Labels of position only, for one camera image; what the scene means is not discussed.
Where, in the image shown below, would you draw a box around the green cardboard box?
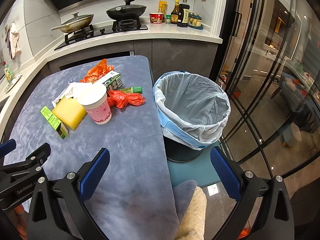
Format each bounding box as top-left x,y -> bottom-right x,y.
41,106 -> 68,139

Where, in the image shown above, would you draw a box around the yellow sponge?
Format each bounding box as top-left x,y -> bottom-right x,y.
52,96 -> 87,130

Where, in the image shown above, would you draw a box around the pink paper cup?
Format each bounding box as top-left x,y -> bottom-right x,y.
73,83 -> 112,125

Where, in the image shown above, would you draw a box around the red-orange plastic bag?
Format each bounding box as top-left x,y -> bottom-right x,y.
107,90 -> 145,109

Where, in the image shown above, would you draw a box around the oatmeal snack packet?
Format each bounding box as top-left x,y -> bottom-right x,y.
52,82 -> 74,108

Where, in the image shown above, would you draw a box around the green milk carton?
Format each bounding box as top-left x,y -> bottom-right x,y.
95,70 -> 123,92

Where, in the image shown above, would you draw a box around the green bottle with cap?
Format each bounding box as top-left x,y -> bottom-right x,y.
120,86 -> 143,94

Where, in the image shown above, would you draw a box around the orange plastic bag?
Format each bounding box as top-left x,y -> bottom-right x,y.
80,59 -> 114,83

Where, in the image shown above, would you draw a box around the trash bin with plastic liner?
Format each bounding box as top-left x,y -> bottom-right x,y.
153,71 -> 231,163

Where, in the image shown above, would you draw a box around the grey kitchen cabinets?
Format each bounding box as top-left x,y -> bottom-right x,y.
1,39 -> 218,141

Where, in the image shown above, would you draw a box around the blue-grey velvet table cloth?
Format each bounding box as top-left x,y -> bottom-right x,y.
4,56 -> 182,239

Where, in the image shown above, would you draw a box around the beige fluffy cloth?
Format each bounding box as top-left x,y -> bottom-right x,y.
175,186 -> 207,240

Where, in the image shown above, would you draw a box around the white countertop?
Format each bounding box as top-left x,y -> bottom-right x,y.
1,23 -> 222,134

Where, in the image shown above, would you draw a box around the green dish soap bottle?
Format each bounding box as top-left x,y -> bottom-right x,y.
3,61 -> 14,83

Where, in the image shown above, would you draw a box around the hanging pink dish towel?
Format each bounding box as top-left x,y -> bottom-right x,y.
5,23 -> 22,60

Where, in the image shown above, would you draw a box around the black framed glass door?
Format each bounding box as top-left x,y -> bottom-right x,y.
219,0 -> 319,178

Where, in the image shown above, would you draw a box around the beige pan with glass lid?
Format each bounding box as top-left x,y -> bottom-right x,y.
51,12 -> 94,34

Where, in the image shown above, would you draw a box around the black gas stove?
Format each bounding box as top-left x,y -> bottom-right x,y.
54,18 -> 148,50

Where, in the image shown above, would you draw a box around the teal condiment jar set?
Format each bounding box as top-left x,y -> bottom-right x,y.
188,12 -> 203,30

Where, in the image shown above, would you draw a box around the dark soy sauce bottle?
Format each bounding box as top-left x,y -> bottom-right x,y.
177,0 -> 190,28

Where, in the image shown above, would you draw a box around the black wok with lid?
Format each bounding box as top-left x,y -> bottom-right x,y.
106,0 -> 146,21

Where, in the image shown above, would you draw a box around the red instant noodle cup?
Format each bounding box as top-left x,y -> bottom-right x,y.
149,12 -> 164,24

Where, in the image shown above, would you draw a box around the brown sauce bottle yellow cap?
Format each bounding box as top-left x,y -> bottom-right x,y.
170,0 -> 179,24

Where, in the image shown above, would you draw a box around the small green spice jar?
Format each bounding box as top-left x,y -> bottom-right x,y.
165,15 -> 171,24

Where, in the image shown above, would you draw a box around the yellow seasoning packet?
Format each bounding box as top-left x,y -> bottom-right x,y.
158,1 -> 167,16

